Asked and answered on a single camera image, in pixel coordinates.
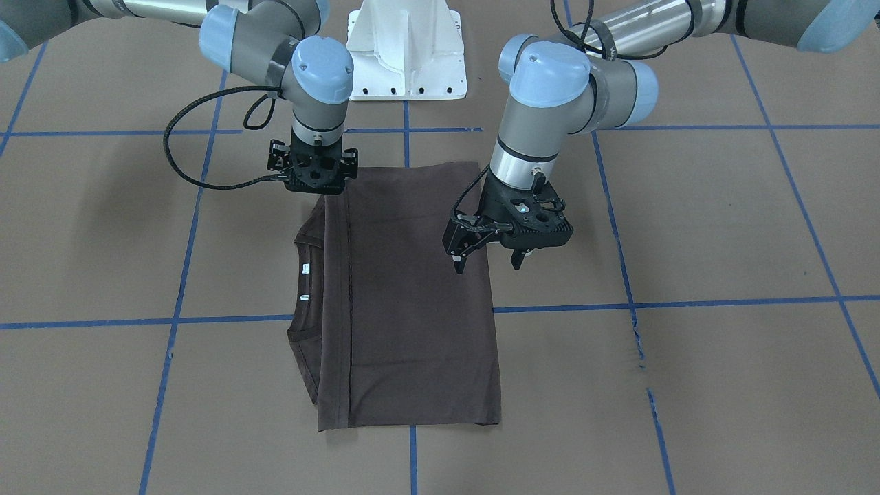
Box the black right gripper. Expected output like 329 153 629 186
267 134 358 181

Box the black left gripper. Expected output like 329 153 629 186
442 172 544 274

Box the dark brown t-shirt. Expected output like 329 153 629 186
288 161 502 430

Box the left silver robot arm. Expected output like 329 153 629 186
443 1 878 274

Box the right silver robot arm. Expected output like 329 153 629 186
1 1 358 195

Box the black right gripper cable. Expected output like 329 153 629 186
163 86 293 191

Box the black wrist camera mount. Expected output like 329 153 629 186
500 182 574 250

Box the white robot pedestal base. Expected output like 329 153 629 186
346 1 468 101

